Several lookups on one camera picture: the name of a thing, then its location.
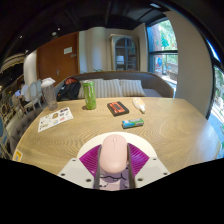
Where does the grey tufted chair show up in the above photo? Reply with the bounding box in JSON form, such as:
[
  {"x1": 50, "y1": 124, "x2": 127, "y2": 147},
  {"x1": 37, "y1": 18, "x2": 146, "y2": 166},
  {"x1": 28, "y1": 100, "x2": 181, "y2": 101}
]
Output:
[{"x1": 9, "y1": 108, "x2": 44, "y2": 156}]

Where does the white printed sticker sheet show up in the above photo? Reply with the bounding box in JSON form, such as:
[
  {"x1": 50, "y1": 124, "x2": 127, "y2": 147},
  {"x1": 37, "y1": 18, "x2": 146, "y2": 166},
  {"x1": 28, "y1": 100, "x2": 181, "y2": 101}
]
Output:
[{"x1": 37, "y1": 106, "x2": 74, "y2": 133}]

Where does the white chairs group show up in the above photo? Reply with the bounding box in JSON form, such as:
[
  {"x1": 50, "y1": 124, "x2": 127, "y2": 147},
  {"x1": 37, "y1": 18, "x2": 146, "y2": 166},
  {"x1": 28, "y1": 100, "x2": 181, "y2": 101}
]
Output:
[{"x1": 11, "y1": 79, "x2": 44, "y2": 114}]

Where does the striped cushion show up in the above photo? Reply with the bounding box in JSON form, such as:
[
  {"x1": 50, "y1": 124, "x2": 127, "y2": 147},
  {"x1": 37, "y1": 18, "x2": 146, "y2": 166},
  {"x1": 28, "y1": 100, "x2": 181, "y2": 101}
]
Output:
[
  {"x1": 119, "y1": 79, "x2": 147, "y2": 98},
  {"x1": 78, "y1": 78, "x2": 124, "y2": 99}
]

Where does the cream arched glass cabinet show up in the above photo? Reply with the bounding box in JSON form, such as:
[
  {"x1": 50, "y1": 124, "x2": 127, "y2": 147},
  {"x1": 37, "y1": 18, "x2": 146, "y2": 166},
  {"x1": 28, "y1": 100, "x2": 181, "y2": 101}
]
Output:
[{"x1": 109, "y1": 34, "x2": 140, "y2": 72}]

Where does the black backpack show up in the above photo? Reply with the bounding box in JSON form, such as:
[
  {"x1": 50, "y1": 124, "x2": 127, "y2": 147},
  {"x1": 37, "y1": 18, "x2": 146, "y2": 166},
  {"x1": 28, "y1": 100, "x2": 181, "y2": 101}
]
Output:
[{"x1": 56, "y1": 77, "x2": 82, "y2": 102}]

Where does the dark framed window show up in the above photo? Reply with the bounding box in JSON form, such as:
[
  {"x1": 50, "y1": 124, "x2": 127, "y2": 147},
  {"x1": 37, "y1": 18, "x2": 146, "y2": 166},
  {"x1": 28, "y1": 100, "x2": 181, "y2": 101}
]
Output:
[{"x1": 146, "y1": 18, "x2": 179, "y2": 98}]

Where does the brown wooden door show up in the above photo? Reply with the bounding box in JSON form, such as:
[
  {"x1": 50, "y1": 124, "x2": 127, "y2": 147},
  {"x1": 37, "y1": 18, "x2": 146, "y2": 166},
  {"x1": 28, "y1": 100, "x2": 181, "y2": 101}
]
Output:
[{"x1": 35, "y1": 31, "x2": 80, "y2": 88}]

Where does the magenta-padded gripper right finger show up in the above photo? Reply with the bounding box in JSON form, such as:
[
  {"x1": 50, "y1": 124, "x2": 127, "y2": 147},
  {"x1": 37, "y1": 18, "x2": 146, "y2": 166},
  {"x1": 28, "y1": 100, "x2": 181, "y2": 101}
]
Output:
[{"x1": 128, "y1": 143, "x2": 171, "y2": 189}]

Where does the pink computer mouse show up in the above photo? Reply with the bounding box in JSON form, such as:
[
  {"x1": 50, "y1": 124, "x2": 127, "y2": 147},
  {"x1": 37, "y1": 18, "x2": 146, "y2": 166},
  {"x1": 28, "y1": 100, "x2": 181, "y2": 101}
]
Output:
[{"x1": 99, "y1": 133, "x2": 129, "y2": 174}]

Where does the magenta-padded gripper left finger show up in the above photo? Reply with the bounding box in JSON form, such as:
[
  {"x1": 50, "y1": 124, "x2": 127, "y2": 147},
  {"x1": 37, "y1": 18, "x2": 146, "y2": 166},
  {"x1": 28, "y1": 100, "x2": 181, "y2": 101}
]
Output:
[{"x1": 57, "y1": 143, "x2": 103, "y2": 190}]

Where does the black and red box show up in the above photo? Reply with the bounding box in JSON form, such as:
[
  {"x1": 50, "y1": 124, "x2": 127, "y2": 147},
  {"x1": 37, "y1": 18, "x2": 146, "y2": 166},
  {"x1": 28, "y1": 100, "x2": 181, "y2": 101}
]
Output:
[{"x1": 106, "y1": 101, "x2": 130, "y2": 117}]

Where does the brown curved sofa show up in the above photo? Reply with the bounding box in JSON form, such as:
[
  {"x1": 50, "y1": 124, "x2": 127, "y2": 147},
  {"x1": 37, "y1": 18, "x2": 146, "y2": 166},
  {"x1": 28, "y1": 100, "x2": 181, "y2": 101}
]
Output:
[{"x1": 54, "y1": 70, "x2": 175, "y2": 101}]

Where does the small green blue pack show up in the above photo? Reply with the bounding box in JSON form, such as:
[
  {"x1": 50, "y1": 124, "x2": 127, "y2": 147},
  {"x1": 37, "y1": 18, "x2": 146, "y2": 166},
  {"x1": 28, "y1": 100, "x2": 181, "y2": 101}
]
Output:
[{"x1": 121, "y1": 117, "x2": 145, "y2": 130}]

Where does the white tube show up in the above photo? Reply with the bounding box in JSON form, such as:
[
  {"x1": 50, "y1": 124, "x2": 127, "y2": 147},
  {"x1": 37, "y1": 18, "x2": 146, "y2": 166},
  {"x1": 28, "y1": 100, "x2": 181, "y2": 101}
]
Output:
[{"x1": 132, "y1": 96, "x2": 147, "y2": 114}]

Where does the person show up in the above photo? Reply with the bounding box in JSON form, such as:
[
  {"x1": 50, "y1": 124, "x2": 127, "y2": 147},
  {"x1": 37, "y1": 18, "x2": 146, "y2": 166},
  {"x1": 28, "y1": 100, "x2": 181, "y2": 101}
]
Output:
[{"x1": 14, "y1": 83, "x2": 30, "y2": 102}]

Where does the green drink can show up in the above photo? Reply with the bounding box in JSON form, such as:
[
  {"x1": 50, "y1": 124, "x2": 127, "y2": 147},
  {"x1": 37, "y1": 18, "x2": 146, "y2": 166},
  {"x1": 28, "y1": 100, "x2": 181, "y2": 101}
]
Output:
[{"x1": 81, "y1": 79, "x2": 98, "y2": 111}]

